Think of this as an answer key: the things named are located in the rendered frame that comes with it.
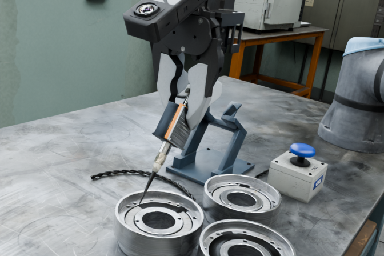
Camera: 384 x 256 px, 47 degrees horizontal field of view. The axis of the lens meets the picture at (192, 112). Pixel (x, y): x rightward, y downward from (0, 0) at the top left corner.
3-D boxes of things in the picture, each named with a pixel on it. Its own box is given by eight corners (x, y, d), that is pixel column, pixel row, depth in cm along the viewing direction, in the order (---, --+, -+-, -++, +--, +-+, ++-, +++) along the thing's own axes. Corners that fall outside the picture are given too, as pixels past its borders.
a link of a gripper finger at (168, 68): (191, 116, 62) (206, 54, 59) (166, 126, 57) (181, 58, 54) (174, 108, 63) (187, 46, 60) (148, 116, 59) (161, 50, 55)
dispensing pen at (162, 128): (121, 197, 53) (179, 75, 57) (138, 204, 57) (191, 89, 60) (135, 203, 52) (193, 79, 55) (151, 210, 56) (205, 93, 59)
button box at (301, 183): (307, 204, 67) (314, 175, 65) (265, 187, 70) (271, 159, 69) (324, 187, 73) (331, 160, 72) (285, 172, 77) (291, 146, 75)
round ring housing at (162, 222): (152, 282, 46) (156, 249, 45) (94, 235, 53) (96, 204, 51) (216, 246, 54) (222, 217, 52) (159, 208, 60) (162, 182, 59)
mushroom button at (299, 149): (304, 182, 68) (311, 152, 67) (280, 173, 70) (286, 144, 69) (313, 175, 71) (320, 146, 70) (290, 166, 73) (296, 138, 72)
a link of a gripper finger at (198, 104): (228, 126, 59) (231, 56, 57) (204, 136, 54) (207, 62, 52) (208, 122, 61) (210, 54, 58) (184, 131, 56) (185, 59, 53)
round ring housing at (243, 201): (275, 248, 55) (281, 219, 54) (193, 229, 57) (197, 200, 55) (277, 207, 65) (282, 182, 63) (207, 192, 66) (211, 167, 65)
